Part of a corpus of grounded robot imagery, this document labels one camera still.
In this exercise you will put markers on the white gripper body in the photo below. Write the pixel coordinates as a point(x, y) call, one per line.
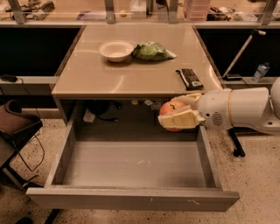
point(214, 108)

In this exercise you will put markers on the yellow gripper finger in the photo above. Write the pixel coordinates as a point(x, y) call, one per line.
point(186, 118)
point(188, 99)

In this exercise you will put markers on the red apple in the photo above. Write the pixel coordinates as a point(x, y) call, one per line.
point(171, 106)

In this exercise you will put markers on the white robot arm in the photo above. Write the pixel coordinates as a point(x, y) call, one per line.
point(257, 108)

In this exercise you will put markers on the open grey drawer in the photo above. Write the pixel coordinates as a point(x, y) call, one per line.
point(129, 162)

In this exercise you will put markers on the grey drawer cabinet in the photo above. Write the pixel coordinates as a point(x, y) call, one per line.
point(87, 75)

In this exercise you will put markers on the black snack bar wrapper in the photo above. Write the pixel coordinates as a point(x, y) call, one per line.
point(190, 79)

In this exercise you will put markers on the black table leg stand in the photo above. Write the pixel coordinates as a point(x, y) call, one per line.
point(238, 150)

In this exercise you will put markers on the black phone on shelf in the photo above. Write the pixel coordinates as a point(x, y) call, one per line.
point(232, 77)

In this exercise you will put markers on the plastic water bottle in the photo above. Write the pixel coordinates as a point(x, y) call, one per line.
point(260, 72)

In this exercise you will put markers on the green chip bag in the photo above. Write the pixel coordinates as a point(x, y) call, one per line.
point(152, 51)

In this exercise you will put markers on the white stick tool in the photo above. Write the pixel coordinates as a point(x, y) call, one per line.
point(253, 33)

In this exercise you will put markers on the pink stacked bins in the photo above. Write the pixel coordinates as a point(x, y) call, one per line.
point(196, 10)

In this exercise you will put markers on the white bowl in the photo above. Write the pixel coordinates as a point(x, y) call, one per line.
point(116, 50)

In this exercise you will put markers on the brown office chair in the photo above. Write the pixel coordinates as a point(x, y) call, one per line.
point(16, 129)

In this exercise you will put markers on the black device on ledge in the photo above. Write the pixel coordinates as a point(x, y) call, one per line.
point(8, 77)

